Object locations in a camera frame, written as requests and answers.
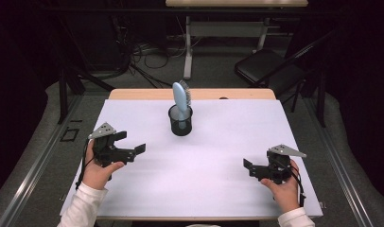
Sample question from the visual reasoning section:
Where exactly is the aluminium floor rail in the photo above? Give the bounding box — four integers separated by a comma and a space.
302, 94, 375, 227
0, 94, 84, 227

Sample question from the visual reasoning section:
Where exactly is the person's right hand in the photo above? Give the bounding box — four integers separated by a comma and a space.
259, 159, 303, 214

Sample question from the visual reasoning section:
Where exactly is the right hand-held gripper cable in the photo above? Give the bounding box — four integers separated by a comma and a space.
273, 157, 307, 208

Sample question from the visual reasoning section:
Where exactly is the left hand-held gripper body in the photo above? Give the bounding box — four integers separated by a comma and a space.
87, 122, 138, 168

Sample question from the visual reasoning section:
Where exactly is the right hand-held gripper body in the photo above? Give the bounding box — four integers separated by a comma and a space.
248, 144, 307, 185

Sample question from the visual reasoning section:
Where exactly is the black metal stand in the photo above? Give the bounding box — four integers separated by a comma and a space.
57, 64, 116, 126

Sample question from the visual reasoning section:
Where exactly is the left hand-held gripper cable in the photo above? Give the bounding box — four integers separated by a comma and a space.
75, 138, 96, 191

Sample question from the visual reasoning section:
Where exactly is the light blue hairbrush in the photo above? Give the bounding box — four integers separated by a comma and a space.
171, 79, 192, 131

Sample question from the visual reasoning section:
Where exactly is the bundle of floor cables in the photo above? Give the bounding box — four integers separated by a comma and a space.
111, 15, 194, 89

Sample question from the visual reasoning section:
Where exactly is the dark curtain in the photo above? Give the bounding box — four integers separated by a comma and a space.
0, 0, 61, 193
325, 0, 384, 206

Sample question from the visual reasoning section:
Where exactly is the person's left hand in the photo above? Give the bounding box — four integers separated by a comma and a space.
80, 140, 126, 191

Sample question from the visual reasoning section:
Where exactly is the black folding chair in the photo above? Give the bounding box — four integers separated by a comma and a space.
234, 28, 338, 114

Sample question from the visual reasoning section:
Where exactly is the hand-held gripper cable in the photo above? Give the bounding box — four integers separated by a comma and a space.
75, 138, 96, 191
273, 157, 307, 208

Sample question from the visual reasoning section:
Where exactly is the white desk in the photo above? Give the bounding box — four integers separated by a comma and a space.
165, 0, 309, 80

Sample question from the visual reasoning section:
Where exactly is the black mesh cup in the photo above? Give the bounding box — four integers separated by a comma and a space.
167, 103, 194, 137

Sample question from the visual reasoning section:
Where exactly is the white table mat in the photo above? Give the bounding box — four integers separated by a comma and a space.
59, 98, 324, 218

